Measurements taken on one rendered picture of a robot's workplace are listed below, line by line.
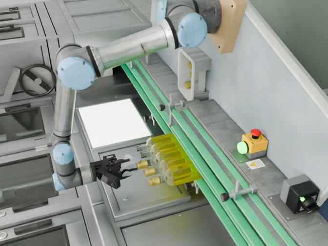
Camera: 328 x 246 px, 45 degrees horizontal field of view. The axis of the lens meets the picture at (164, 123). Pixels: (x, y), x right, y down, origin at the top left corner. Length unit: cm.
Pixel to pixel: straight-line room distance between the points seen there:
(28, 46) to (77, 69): 111
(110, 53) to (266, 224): 75
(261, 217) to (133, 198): 62
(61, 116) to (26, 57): 93
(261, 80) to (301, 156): 31
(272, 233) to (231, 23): 75
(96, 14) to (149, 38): 139
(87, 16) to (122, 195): 139
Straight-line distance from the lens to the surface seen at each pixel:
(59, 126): 163
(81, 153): 200
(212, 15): 157
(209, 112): 175
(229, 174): 146
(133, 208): 168
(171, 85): 214
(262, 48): 143
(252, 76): 151
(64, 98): 156
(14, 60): 248
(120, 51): 137
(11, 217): 179
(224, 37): 156
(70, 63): 133
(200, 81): 183
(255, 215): 133
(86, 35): 245
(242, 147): 147
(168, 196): 173
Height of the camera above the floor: 152
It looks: 17 degrees down
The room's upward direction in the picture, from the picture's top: 102 degrees counter-clockwise
